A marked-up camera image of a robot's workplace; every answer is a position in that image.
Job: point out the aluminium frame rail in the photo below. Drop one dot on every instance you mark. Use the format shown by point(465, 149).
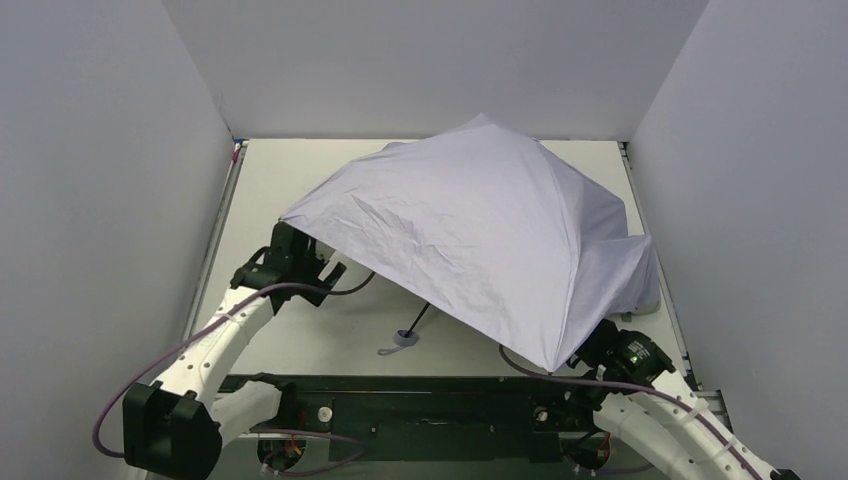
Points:
point(717, 406)

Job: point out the lavender folding umbrella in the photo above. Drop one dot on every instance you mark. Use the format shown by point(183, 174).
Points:
point(493, 229)

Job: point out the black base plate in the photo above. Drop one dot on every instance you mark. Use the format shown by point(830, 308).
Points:
point(438, 418)

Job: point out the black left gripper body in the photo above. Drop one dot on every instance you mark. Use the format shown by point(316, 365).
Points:
point(291, 240)

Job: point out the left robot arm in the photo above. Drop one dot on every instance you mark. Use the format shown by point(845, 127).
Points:
point(177, 425)

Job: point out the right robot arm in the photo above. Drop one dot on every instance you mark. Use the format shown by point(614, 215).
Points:
point(638, 395)

